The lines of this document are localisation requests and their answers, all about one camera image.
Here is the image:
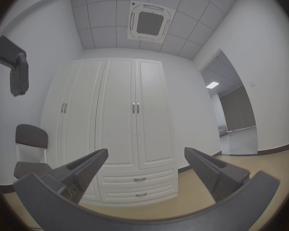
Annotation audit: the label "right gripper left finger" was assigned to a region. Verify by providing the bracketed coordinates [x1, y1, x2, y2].
[40, 149, 109, 204]

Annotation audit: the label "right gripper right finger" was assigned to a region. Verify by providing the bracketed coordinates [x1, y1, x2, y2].
[184, 147, 251, 204]

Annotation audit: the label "white chair grey cushions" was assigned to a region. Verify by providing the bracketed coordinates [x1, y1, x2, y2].
[14, 124, 54, 179]

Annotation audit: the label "white wardrobe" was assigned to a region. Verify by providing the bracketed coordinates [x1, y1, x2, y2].
[40, 58, 179, 204]

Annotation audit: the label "grey curtain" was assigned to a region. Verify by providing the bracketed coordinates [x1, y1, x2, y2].
[219, 84, 256, 132]

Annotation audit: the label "ceiling air conditioner vent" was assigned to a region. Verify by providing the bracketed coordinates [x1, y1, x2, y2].
[127, 0, 177, 45]

